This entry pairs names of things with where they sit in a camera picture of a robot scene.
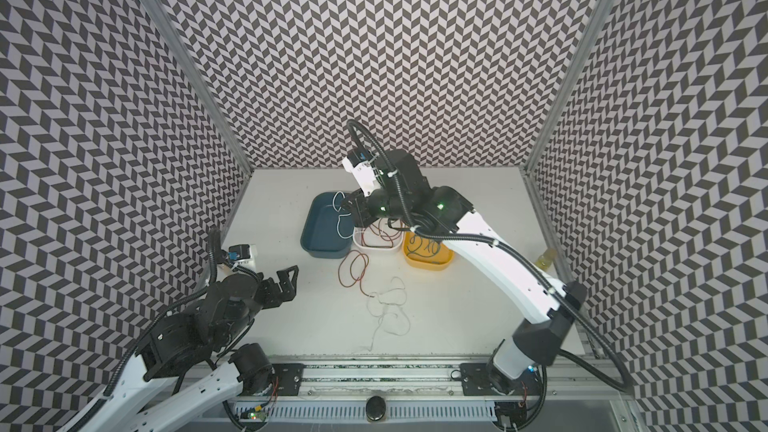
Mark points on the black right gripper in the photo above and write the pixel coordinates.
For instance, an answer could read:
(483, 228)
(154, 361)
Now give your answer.
(365, 212)

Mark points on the yellow liquid bottle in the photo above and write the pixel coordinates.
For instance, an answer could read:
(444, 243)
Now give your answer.
(546, 259)

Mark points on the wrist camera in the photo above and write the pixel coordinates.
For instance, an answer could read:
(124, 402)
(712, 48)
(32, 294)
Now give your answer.
(357, 163)
(243, 256)

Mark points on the teal plastic bin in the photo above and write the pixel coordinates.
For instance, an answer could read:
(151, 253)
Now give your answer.
(329, 229)

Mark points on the aluminium corner post left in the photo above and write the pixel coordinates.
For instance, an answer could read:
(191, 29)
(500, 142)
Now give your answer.
(169, 33)

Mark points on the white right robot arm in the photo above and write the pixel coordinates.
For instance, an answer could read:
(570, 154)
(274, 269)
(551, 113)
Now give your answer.
(391, 186)

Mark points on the black knob on rail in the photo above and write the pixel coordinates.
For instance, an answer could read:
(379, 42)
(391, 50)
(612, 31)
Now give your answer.
(375, 409)

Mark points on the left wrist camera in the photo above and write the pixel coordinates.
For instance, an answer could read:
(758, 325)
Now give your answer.
(243, 256)

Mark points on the aluminium corner post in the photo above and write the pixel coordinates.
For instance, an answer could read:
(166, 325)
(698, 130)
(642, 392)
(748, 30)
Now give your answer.
(586, 43)
(169, 33)

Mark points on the white plastic bin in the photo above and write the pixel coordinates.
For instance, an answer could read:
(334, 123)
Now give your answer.
(377, 239)

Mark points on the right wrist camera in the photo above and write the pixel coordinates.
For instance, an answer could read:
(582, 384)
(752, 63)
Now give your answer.
(357, 163)

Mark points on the aluminium corner post right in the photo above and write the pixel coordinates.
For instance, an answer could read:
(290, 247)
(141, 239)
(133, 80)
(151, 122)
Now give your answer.
(586, 43)

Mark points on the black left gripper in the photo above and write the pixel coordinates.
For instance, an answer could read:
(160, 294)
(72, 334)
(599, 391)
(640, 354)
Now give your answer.
(289, 288)

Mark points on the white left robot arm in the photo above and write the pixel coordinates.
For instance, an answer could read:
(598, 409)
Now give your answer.
(192, 357)

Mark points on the yellow plastic bin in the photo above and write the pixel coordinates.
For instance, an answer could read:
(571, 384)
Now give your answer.
(425, 254)

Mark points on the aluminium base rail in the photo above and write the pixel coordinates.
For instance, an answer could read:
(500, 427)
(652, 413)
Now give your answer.
(448, 390)

